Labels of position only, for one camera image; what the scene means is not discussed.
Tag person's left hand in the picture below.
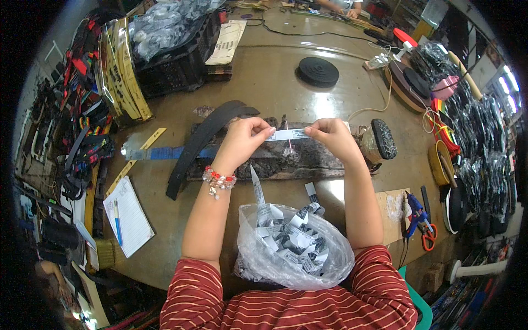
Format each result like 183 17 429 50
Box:
214 117 276 172

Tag person's right hand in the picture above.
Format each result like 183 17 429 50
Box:
304 118 365 166

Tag white printed label strip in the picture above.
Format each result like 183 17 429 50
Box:
266 121 351 142

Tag black oval brush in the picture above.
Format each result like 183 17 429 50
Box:
370 119 398 161

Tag burnt wooden work board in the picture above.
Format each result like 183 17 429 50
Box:
186 117 382 181

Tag loose white label piece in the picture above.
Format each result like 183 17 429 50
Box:
304 182 321 205

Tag white power strip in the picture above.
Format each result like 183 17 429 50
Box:
363 53 392 72

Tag red and white tool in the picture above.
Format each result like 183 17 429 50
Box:
392 28 419 62

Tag cardboard piece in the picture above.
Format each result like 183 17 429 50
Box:
375 188 412 246

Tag rainbow striped webbing bundle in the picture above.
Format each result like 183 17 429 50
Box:
427 98 463 159

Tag pink plastic container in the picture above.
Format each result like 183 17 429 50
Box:
431 75 460 101

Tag blue glue gun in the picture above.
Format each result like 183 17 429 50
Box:
403 191 434 241

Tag clear plastic bag of labels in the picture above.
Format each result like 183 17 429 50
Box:
234 165 355 290

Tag stack of beige printed sheets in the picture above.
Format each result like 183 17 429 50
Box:
205 20 248 81

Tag heap of black bagged goods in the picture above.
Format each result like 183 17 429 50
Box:
409 41 520 237

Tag black and white webbing roll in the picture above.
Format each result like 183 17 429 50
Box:
440 178 469 235

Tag blue tape strip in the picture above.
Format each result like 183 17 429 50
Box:
121 145 219 161

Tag black plastic crate with bags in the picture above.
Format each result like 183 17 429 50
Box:
129 0 228 99

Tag person's body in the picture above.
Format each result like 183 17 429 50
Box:
159 245 418 330

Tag teal plastic chair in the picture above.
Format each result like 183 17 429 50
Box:
398 266 434 330

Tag yellow wooden ruler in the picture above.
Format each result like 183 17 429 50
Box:
106 127 167 197

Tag lined paper notepad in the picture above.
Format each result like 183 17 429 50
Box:
103 176 155 259

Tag blue pen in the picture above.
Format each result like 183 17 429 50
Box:
113 199 123 247

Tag straw hand broom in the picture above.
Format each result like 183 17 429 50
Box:
95 238 127 271

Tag black power cable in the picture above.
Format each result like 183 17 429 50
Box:
247 6 388 47

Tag red and white bead bracelet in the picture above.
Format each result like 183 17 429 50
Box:
202 166 237 200

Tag black webbing strap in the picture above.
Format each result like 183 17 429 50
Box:
166 100 260 201

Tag orange handled scissors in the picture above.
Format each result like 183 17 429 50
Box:
421 223 439 252

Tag bundle of yellow printed straps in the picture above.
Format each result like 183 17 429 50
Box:
96 16 153 124

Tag heap of colourful straps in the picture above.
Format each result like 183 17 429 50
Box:
54 12 117 201

